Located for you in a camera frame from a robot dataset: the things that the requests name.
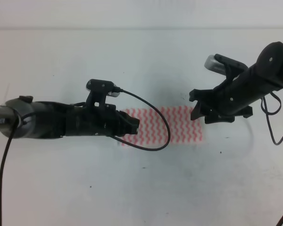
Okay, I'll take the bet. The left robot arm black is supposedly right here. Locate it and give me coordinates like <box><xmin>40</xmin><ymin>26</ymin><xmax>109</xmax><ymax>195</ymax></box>
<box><xmin>0</xmin><ymin>96</ymin><xmax>140</xmax><ymax>139</ymax></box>

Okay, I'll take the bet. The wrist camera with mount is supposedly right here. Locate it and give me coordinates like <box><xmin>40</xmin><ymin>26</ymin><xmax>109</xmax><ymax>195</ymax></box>
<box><xmin>204</xmin><ymin>54</ymin><xmax>248</xmax><ymax>80</ymax></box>
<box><xmin>85</xmin><ymin>79</ymin><xmax>121</xmax><ymax>110</ymax></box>

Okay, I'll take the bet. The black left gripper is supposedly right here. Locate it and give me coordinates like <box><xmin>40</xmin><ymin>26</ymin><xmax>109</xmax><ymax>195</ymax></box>
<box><xmin>61</xmin><ymin>104</ymin><xmax>140</xmax><ymax>137</ymax></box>

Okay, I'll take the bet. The black left camera cable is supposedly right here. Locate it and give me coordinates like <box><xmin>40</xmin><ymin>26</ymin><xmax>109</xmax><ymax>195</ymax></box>
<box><xmin>0</xmin><ymin>87</ymin><xmax>172</xmax><ymax>226</ymax></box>

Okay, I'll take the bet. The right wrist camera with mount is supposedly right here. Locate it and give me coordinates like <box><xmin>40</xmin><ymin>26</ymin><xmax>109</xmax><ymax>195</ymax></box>
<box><xmin>204</xmin><ymin>54</ymin><xmax>248</xmax><ymax>80</ymax></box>

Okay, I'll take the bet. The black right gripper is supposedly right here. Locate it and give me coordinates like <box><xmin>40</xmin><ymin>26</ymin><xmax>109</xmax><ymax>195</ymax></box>
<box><xmin>189</xmin><ymin>77</ymin><xmax>254</xmax><ymax>124</ymax></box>

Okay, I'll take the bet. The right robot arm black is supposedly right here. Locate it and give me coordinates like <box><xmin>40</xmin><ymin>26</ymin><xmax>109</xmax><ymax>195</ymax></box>
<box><xmin>189</xmin><ymin>41</ymin><xmax>283</xmax><ymax>124</ymax></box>

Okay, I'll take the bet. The pink white wavy striped towel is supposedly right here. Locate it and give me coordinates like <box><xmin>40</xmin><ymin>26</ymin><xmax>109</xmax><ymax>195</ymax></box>
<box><xmin>122</xmin><ymin>105</ymin><xmax>205</xmax><ymax>148</ymax></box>

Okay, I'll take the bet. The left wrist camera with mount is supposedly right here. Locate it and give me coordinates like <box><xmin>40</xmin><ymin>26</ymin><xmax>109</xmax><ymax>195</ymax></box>
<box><xmin>85</xmin><ymin>79</ymin><xmax>121</xmax><ymax>110</ymax></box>

